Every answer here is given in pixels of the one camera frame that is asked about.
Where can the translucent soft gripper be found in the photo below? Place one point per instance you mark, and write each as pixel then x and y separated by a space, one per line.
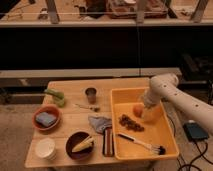
pixel 149 101

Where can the grey crumpled cloth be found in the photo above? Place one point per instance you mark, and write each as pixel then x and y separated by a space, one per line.
pixel 99 124

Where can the orange bowl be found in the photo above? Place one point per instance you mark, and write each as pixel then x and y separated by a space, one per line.
pixel 51 109

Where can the white cup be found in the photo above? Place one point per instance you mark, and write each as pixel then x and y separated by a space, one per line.
pixel 45 149

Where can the orange apple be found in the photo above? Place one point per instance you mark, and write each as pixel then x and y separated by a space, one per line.
pixel 138 110

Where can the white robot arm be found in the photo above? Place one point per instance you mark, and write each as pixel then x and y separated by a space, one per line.
pixel 165 86

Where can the yellow corn cob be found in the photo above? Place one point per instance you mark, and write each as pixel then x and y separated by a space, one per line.
pixel 86 143

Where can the yellow plastic bin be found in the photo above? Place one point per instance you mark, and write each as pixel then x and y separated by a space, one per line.
pixel 157 130

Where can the bunch of dark grapes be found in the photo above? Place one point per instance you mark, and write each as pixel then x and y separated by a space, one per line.
pixel 130 124

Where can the wooden table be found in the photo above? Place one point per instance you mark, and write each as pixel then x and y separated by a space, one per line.
pixel 75 119

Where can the blue sponge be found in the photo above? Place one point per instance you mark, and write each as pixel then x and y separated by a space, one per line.
pixel 46 119

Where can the metal cup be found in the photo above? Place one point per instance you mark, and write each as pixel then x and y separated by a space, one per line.
pixel 91 95

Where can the black and white brush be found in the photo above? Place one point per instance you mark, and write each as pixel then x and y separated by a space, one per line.
pixel 156 149

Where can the dark purple bowl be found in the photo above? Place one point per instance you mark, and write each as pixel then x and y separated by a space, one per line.
pixel 75 139

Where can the green toy vegetable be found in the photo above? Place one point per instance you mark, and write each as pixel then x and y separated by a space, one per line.
pixel 57 96

